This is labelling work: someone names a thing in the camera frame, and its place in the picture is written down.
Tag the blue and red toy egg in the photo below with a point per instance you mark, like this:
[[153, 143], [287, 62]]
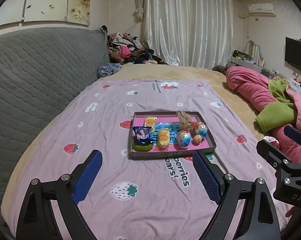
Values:
[[201, 129], [184, 138]]

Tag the beige bed sheet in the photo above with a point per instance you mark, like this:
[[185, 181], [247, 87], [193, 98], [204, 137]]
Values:
[[178, 72]]

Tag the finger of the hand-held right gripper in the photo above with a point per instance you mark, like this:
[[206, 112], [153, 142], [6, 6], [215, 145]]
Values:
[[294, 133], [268, 150]]

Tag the brown plush cushion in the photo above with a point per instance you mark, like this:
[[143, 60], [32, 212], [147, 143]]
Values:
[[218, 69]]

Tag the yellow cake packet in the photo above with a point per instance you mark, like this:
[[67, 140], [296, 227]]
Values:
[[163, 137], [150, 122]]

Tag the small peach ball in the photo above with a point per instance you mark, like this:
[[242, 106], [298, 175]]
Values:
[[197, 139]]

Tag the black flat television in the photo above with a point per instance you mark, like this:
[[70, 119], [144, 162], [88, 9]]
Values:
[[296, 53]]

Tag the dark blue patterned cloth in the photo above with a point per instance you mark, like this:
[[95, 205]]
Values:
[[108, 70]]

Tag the curved metal chair frame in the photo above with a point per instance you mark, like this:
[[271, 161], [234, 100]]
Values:
[[257, 50]]

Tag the shallow dark cardboard tray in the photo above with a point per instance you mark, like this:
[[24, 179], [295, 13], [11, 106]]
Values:
[[160, 155]]

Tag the purple strawberry print blanket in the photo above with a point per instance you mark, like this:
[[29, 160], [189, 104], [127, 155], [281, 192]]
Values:
[[103, 110]]

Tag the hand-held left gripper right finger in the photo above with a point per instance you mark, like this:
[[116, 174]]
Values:
[[206, 177]]

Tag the white air conditioner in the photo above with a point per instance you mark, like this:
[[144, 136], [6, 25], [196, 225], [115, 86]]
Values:
[[261, 8]]

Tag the white television cabinet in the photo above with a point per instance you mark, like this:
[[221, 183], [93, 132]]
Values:
[[300, 83]]

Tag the person's right hand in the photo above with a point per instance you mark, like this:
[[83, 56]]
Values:
[[289, 213]]

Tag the green fleece blanket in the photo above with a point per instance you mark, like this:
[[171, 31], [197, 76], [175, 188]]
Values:
[[275, 116]]

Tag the pink quilt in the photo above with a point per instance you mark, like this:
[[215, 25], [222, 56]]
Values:
[[248, 87]]

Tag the pile of clothes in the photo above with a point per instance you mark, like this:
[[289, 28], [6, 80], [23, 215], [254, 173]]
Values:
[[125, 50]]

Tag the pink and blue book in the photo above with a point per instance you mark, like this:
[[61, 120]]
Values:
[[205, 143]]

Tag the grey quilted headboard cover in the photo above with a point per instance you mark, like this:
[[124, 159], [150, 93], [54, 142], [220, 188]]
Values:
[[28, 80]]

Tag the white sheer curtain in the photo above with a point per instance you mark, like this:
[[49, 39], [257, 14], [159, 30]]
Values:
[[190, 25]]

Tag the dark green bag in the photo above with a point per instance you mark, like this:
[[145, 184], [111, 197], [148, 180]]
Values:
[[240, 54]]

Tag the small hanging plush toy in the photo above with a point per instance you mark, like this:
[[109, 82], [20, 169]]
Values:
[[138, 12]]

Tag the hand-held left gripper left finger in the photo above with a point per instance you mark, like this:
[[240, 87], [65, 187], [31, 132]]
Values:
[[86, 177]]

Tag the small red white printed pouch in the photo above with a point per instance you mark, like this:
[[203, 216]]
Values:
[[271, 141]]

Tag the floral wall poster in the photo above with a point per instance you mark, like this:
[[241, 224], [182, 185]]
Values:
[[45, 2]]

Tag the blue cookie packet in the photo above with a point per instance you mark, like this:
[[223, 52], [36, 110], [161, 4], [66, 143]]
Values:
[[141, 133]]

